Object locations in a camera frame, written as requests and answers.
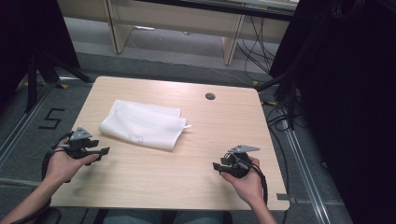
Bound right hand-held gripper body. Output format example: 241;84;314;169
222;144;262;179

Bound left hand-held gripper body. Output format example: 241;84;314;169
57;125;95;161

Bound white cloth towel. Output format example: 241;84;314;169
98;99;192;152

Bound person's right hand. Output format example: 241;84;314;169
219;156;266;207

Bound person's left hand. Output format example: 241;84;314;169
46;146;101;185

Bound grey tape strip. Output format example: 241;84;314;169
276;192;297;205

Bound black tripod stand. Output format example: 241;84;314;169
255;69;302;132
23;50;94;114

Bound person's legs in jeans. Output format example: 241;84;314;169
102;208;226;224

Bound black curtain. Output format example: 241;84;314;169
268;0;396;224
0;0;80;105

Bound light wooden desk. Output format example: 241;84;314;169
57;0;301;66

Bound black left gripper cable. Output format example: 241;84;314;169
12;131;75;224

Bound black floor cables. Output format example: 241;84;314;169
262;101;300;224

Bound metal floor rail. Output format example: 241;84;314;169
281;122;332;224
0;83;54;167
0;176;43;189

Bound black hanging desk cables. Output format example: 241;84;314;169
235;15;277;75

